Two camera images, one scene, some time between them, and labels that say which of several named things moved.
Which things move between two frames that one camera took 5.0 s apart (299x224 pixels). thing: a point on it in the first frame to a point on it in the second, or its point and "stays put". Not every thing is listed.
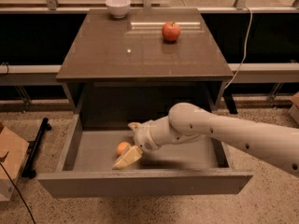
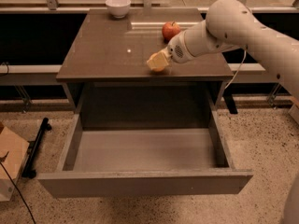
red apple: (170, 32) stays put
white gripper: (143, 138) to (177, 51)
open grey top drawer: (194, 167) stays put
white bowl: (118, 7) stays put
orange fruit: (122, 147) to (159, 68)
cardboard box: (13, 152) stays put
